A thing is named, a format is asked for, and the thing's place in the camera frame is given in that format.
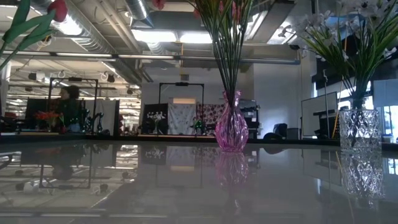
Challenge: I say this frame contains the large silver ventilation duct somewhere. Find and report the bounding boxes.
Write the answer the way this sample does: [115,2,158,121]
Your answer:
[30,0,118,55]

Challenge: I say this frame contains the black backdrop panel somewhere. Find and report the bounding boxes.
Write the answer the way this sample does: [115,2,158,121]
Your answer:
[141,103,169,135]

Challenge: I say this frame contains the person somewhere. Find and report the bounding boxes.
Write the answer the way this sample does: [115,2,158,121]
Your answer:
[55,85,84,133]

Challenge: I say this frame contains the red patterned cloth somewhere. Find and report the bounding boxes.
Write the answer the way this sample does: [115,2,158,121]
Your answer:
[196,103,225,125]

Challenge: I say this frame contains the red flower bouquet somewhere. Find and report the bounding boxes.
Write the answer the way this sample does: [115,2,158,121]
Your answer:
[34,111,62,131]

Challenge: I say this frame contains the black office chair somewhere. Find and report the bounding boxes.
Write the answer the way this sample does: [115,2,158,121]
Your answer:
[262,123,289,141]

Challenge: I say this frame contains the red rose stem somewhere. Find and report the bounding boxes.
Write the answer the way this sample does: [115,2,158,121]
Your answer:
[0,0,69,72]

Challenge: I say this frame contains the white patterned cloth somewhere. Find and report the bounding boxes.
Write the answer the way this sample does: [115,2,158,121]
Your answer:
[167,102,197,135]

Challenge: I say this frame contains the small white flower bouquet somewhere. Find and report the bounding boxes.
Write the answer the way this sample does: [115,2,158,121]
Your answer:
[146,111,167,134]

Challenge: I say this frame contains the thin grey stand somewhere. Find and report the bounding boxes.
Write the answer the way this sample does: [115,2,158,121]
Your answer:
[322,68,331,139]

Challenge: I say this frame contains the silver box ceiling duct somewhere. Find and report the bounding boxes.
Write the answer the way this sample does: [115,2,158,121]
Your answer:
[245,0,321,47]

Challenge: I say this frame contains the grey bin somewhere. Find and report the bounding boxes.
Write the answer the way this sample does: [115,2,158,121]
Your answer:
[285,127,300,140]

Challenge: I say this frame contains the pink orchid stem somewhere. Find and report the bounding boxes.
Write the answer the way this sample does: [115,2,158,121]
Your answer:
[151,0,169,11]

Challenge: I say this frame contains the long ceiling light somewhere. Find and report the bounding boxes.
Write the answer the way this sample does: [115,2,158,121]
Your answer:
[130,29,215,44]

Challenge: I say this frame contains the clear cut-glass vase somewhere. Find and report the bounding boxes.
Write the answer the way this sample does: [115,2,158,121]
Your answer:
[338,108,382,150]

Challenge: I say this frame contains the pink glass vase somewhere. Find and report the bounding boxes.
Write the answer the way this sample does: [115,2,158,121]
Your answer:
[214,90,249,153]

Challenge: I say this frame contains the black aluminium table frame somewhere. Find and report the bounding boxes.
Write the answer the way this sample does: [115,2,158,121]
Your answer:
[0,133,398,153]

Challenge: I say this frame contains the yellow hanging cable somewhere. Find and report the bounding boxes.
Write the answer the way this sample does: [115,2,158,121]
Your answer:
[331,37,349,139]

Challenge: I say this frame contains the horizontal grey ceiling pipe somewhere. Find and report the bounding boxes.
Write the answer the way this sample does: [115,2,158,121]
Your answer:
[0,50,301,65]

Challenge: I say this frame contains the black background robot arms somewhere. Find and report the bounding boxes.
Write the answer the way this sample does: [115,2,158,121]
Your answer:
[82,108,105,134]

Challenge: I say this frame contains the black equipment shelf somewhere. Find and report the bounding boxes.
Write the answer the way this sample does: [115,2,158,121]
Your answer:
[247,98,261,140]

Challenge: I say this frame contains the white board panel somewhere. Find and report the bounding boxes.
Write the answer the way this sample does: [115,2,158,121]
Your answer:
[300,91,339,138]

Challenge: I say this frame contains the narrow silver ventilation duct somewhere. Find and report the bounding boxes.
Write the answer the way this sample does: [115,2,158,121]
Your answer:
[124,0,155,28]

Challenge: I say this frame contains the flower stems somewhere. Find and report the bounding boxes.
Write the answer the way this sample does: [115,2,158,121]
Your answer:
[188,0,237,125]

